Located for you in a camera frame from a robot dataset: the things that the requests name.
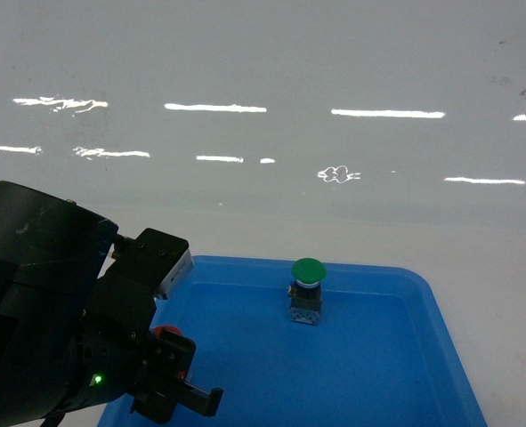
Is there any white whiteboard panel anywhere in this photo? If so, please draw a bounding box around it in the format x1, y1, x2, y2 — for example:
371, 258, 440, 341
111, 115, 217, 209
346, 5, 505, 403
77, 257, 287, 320
0, 1, 526, 228

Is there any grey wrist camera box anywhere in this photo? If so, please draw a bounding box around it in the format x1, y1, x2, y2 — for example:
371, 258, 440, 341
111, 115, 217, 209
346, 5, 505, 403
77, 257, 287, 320
111, 228, 193, 300

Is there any blue plastic tray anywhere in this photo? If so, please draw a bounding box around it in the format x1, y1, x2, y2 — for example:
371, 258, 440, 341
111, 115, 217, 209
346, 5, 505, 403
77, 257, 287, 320
154, 256, 485, 426

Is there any green mushroom push button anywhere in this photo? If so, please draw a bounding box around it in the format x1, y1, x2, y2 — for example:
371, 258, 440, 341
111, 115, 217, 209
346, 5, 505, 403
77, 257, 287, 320
288, 258, 327, 326

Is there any red mushroom push button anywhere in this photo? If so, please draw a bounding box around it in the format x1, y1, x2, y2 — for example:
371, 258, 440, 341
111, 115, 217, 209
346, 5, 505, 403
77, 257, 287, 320
153, 326, 196, 381

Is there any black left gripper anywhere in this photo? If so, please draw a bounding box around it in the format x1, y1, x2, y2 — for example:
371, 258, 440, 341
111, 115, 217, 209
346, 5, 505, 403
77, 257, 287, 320
73, 269, 223, 423

